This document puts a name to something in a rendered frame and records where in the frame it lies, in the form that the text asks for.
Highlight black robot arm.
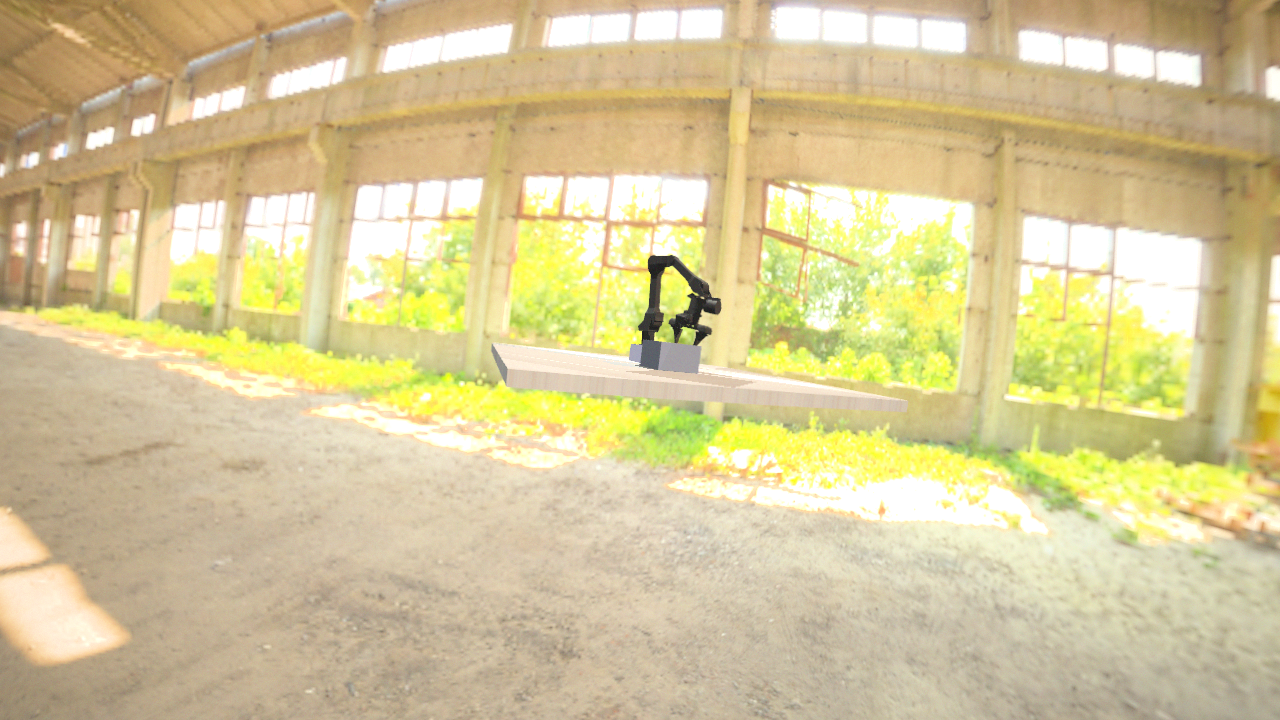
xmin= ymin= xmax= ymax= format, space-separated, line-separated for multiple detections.
xmin=637 ymin=255 xmax=722 ymax=345

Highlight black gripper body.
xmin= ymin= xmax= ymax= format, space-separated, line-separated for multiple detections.
xmin=668 ymin=307 xmax=712 ymax=334

